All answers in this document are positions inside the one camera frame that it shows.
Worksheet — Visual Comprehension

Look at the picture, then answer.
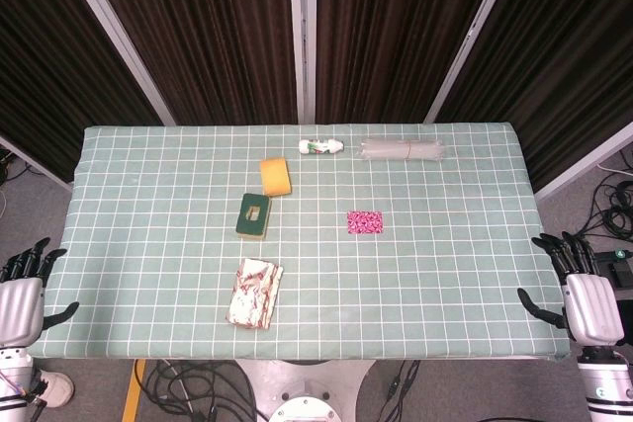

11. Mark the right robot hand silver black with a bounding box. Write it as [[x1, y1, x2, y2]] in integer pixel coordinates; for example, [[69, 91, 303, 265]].
[[516, 231, 625, 347]]

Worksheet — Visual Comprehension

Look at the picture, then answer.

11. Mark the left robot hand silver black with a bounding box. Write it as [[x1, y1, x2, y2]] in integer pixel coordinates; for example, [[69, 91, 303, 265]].
[[0, 237, 80, 348]]

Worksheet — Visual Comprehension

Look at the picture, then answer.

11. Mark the pink patterned packet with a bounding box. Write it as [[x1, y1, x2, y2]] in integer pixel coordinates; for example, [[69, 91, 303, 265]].
[[346, 211, 385, 235]]

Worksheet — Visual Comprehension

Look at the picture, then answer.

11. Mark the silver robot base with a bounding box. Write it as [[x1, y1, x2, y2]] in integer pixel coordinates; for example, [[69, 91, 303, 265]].
[[235, 360, 377, 422]]

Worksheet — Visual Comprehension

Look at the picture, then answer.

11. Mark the black foot pedal unit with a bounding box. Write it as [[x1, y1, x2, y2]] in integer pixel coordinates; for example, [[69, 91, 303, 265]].
[[591, 249, 633, 302]]

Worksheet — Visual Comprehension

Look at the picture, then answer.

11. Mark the white shoe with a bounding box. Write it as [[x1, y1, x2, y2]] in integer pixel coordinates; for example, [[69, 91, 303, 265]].
[[35, 371, 76, 409]]

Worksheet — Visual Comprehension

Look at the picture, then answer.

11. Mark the green checked tablecloth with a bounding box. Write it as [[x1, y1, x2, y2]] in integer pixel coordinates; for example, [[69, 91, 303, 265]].
[[24, 124, 572, 362]]

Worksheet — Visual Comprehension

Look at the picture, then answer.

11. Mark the yellow floor tape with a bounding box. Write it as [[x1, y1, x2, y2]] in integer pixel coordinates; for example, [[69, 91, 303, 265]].
[[121, 360, 148, 422]]

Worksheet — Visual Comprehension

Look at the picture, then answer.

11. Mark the silver foil bag red print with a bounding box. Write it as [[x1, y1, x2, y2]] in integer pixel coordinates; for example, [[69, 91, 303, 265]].
[[226, 257, 285, 331]]

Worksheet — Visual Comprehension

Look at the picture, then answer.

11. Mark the green-topped sponge with hole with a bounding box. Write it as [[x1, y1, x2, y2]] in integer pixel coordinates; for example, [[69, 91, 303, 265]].
[[234, 192, 273, 240]]

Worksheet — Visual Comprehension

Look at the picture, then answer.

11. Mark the bundle of clear straws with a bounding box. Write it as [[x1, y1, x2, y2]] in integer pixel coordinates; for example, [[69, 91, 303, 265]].
[[358, 138, 445, 162]]

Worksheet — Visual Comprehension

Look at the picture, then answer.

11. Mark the dark brown curtain panel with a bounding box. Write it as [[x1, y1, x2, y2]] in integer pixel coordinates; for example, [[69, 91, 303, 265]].
[[315, 0, 509, 125], [80, 0, 299, 126], [434, 0, 633, 192], [0, 0, 165, 186]]

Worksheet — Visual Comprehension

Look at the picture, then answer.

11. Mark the yellow sponge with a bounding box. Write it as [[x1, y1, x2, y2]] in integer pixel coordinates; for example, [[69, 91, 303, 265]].
[[259, 157, 294, 197]]

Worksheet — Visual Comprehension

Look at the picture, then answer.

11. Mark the small white bottle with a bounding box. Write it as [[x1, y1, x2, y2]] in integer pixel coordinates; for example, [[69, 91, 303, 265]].
[[298, 137, 344, 156]]

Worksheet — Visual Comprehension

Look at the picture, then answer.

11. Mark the black cable coil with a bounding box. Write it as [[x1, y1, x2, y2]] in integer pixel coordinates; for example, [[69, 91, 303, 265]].
[[571, 178, 633, 246]]

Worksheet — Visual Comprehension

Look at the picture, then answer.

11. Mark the white cable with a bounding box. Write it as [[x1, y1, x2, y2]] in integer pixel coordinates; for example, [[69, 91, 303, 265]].
[[595, 160, 633, 178]]

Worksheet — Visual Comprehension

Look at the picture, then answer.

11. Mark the white partition base rail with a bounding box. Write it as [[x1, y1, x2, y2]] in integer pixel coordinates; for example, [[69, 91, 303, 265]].
[[535, 122, 633, 202], [0, 134, 74, 194]]

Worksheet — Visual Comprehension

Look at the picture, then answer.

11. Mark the black floor cable tangle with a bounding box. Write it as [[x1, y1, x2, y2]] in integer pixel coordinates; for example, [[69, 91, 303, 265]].
[[142, 360, 259, 422]]

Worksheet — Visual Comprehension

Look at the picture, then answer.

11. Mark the black cable with inline box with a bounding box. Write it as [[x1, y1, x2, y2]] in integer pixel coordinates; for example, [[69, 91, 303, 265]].
[[378, 360, 422, 422]]

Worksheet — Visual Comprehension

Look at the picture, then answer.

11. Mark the white partition frame post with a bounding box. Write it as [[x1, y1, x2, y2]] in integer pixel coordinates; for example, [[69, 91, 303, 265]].
[[423, 0, 525, 125], [288, 0, 318, 125], [52, 0, 177, 127]]

